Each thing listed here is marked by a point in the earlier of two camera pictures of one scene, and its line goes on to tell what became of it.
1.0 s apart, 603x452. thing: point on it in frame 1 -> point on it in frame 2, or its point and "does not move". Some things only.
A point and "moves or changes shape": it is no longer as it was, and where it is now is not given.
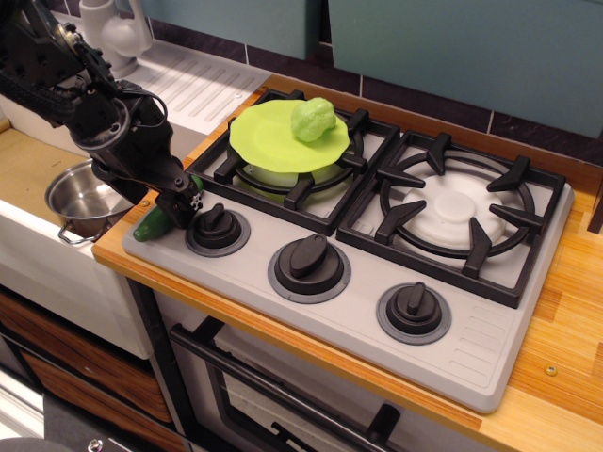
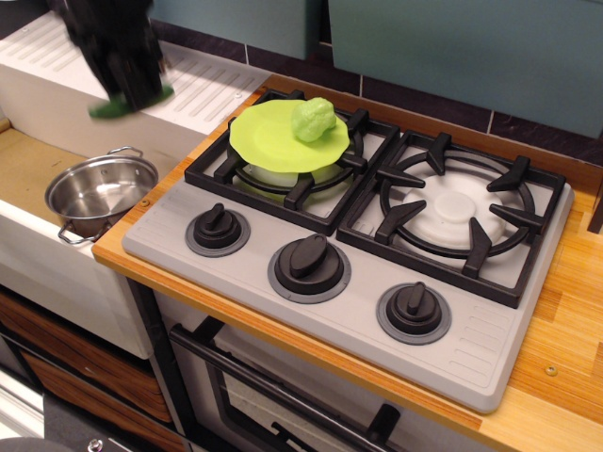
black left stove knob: (216, 233) does not move
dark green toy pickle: (158, 221) moves or changes shape
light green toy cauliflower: (310, 119) does not move
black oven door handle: (383, 419) does not move
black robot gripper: (131, 133) -> (119, 39)
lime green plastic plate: (263, 137) does not move
